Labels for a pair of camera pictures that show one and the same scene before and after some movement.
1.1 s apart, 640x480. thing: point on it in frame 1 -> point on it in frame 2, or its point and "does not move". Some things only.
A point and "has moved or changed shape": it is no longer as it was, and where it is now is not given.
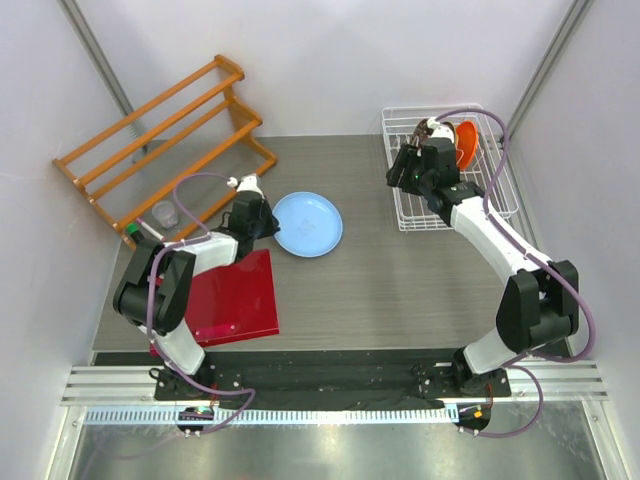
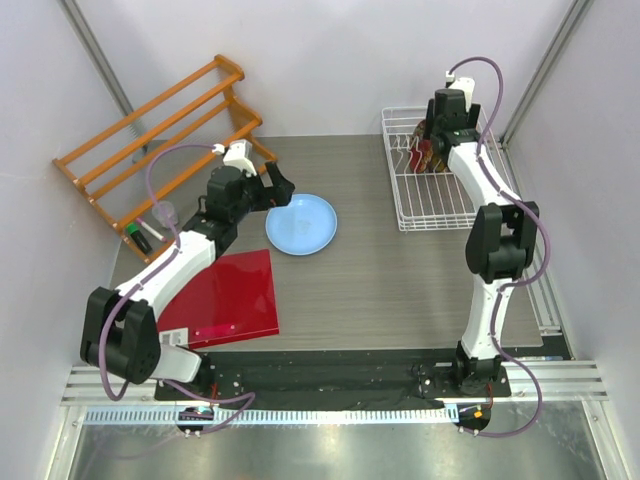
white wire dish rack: [481, 160] does not move
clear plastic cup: [164, 212] does not move
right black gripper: [395, 173] -> [470, 116]
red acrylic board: [232, 302] does not move
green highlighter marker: [133, 230] does not move
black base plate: [332, 379] does not move
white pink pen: [150, 229] does not move
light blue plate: [311, 224] has moved or changed shape
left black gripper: [272, 222] -> [278, 194]
